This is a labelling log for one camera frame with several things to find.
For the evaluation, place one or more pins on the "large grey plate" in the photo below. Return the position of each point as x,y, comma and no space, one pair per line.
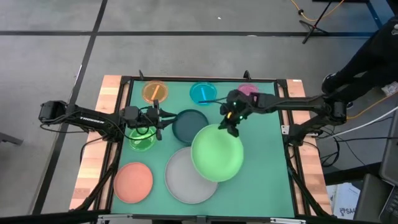
183,183

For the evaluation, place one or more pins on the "small clear orange plate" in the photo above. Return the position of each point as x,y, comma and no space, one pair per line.
148,94

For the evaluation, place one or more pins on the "black table frame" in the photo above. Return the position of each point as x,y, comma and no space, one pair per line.
283,84

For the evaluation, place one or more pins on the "grey metal bar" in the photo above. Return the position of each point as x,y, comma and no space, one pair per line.
11,139

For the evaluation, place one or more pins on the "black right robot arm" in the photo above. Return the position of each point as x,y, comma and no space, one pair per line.
295,104

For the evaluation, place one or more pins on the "black tripod stand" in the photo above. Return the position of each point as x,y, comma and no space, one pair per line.
312,28

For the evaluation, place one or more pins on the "grey monitor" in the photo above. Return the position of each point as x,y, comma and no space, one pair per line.
391,149

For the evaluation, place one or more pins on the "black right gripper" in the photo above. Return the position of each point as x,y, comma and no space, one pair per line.
241,102

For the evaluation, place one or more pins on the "small clear blue plate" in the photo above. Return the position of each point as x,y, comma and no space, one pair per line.
199,89

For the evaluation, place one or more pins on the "small clear pink plate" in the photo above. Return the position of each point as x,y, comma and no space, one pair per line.
247,88

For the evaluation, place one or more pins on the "grey laptop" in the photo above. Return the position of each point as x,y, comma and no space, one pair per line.
373,199

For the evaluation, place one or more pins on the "white mounting plate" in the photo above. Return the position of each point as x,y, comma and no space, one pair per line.
285,129

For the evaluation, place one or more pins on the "salmon pink plate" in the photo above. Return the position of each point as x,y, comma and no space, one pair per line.
133,183

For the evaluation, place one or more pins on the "person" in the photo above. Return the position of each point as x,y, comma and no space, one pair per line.
373,62

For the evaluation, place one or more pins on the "green table mat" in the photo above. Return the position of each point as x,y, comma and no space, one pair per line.
264,174

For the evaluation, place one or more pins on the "large light green plate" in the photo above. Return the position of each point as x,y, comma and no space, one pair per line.
217,155

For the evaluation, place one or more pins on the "white printed box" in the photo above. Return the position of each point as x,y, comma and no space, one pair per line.
345,200

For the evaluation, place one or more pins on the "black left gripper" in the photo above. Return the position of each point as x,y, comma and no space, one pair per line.
156,121

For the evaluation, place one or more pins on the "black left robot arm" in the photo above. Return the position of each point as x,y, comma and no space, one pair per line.
90,120

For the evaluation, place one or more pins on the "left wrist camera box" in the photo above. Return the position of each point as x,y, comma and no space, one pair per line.
131,112

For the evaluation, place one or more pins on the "dark teal plate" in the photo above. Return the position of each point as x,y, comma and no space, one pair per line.
189,126

